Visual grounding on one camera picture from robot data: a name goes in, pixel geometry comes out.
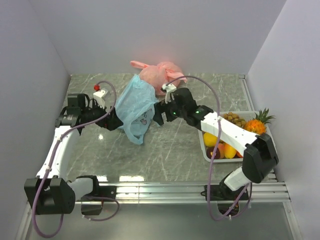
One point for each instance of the fake peach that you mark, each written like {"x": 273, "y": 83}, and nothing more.
{"x": 220, "y": 151}

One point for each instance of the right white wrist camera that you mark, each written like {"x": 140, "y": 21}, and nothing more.
{"x": 168, "y": 89}

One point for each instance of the yellow fake mango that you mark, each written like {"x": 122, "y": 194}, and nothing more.
{"x": 229, "y": 151}

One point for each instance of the aluminium rail frame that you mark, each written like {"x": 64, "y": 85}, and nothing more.
{"x": 158, "y": 204}

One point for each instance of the fake pineapple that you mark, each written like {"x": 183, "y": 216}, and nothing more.
{"x": 258, "y": 124}

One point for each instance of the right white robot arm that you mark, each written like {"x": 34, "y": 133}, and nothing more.
{"x": 258, "y": 150}

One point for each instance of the yellow fake orange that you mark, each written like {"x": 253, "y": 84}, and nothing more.
{"x": 209, "y": 139}

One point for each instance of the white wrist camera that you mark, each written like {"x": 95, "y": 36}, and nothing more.
{"x": 168, "y": 89}
{"x": 101, "y": 96}

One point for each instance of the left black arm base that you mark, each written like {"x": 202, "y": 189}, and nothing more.
{"x": 92, "y": 205}

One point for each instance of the dark fake mangosteen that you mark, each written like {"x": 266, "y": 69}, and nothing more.
{"x": 212, "y": 152}

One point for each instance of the blue plastic bag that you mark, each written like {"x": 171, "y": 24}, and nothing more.
{"x": 135, "y": 108}

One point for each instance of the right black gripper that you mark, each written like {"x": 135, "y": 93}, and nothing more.
{"x": 161, "y": 107}

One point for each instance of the white plastic basket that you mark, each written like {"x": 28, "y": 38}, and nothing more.
{"x": 247, "y": 115}

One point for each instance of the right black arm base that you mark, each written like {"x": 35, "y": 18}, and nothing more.
{"x": 219, "y": 193}

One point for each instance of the brown fake longan bunch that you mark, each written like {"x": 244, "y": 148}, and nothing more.
{"x": 235, "y": 119}

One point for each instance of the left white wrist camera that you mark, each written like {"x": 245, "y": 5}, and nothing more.
{"x": 101, "y": 96}

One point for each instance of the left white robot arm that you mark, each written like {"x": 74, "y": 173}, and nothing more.
{"x": 49, "y": 192}

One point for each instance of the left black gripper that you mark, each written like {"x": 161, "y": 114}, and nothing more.
{"x": 110, "y": 122}

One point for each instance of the pink tied plastic bag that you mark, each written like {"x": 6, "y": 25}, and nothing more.
{"x": 157, "y": 75}

